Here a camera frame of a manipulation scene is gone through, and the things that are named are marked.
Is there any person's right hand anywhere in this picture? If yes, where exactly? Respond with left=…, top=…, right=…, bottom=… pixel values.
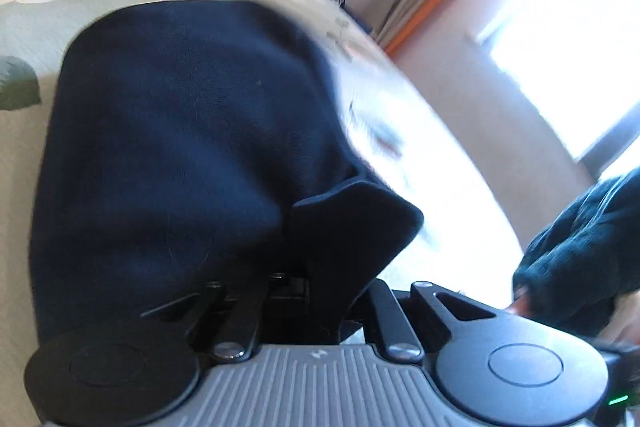
left=511, top=167, right=640, bottom=349

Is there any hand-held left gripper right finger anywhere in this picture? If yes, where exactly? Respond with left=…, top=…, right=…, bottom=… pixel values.
left=366, top=279, right=502, bottom=363

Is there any navy striped zip hoodie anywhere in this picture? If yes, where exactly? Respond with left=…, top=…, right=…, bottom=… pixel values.
left=29, top=0, right=426, bottom=358

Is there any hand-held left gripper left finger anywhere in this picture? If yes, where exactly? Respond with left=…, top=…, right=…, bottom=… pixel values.
left=141, top=276, right=274, bottom=363

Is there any bright window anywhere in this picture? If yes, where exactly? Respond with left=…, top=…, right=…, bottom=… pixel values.
left=475, top=0, right=640, bottom=168

